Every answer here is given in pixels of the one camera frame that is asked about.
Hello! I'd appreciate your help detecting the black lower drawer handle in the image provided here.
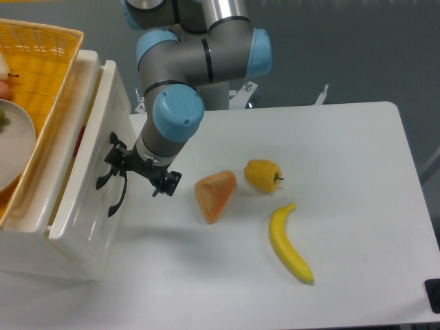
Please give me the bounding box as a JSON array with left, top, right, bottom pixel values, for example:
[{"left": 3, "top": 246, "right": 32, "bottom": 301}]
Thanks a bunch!
[{"left": 107, "top": 170, "right": 128, "bottom": 218}]

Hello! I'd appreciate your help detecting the white metal table bracket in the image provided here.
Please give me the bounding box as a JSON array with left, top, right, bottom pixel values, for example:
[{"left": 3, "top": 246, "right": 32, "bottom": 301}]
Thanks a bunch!
[{"left": 313, "top": 84, "right": 329, "bottom": 106}]

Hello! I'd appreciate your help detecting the black corner clamp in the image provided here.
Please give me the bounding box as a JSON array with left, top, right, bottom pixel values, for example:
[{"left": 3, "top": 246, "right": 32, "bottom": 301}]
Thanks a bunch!
[{"left": 424, "top": 278, "right": 440, "bottom": 314}]

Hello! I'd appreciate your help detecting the orange sandwich slice toy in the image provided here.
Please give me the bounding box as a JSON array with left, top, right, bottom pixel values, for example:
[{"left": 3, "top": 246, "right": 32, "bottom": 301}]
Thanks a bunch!
[{"left": 194, "top": 170, "right": 237, "bottom": 224}]

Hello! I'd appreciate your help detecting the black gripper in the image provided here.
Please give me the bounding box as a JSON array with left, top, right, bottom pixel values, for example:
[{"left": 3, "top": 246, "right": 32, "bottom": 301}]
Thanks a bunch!
[{"left": 104, "top": 141, "right": 182, "bottom": 197}]

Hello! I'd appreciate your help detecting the white top drawer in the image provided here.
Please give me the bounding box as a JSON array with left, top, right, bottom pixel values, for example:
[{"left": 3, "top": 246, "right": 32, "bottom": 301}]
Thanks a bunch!
[{"left": 48, "top": 60, "right": 137, "bottom": 281}]

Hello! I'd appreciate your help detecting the yellow woven basket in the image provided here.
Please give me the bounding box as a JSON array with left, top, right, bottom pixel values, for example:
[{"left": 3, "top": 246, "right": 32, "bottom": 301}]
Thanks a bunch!
[{"left": 1, "top": 19, "right": 84, "bottom": 228}]

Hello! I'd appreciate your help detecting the yellow bell pepper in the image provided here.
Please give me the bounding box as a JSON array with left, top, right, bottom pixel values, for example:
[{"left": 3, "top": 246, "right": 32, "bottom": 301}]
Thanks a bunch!
[{"left": 243, "top": 159, "right": 284, "bottom": 193}]

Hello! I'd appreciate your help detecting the white drawer cabinet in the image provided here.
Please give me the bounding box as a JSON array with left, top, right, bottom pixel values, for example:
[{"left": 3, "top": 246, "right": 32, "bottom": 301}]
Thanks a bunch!
[{"left": 0, "top": 49, "right": 104, "bottom": 281}]

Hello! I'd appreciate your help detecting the white pear toy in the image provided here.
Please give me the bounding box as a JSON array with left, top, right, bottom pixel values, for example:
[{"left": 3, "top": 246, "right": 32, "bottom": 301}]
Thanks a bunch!
[{"left": 0, "top": 52, "right": 20, "bottom": 81}]

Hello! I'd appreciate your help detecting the red bell pepper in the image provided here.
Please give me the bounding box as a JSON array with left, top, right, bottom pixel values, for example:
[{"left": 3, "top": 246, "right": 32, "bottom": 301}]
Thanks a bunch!
[{"left": 72, "top": 125, "right": 86, "bottom": 158}]

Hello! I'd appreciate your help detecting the yellow banana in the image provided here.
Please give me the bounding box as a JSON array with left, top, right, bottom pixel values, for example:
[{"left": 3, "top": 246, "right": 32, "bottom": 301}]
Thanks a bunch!
[{"left": 268, "top": 203, "right": 314, "bottom": 285}]

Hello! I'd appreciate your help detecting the peach fruit toy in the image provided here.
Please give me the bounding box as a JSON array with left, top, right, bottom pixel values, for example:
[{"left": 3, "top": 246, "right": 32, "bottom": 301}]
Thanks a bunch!
[{"left": 0, "top": 81, "right": 12, "bottom": 100}]

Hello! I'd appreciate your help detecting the grey plate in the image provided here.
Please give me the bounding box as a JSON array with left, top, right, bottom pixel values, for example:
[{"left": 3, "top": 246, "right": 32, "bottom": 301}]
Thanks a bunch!
[{"left": 1, "top": 100, "right": 36, "bottom": 192}]

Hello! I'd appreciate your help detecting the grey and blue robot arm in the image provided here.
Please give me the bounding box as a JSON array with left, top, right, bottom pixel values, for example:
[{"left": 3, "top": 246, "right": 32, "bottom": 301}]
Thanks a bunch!
[{"left": 96, "top": 1, "right": 272, "bottom": 195}]

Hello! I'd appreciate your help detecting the green grapes toy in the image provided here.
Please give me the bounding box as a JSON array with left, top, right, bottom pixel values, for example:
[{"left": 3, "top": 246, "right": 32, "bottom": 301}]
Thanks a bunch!
[{"left": 0, "top": 108, "right": 10, "bottom": 129}]

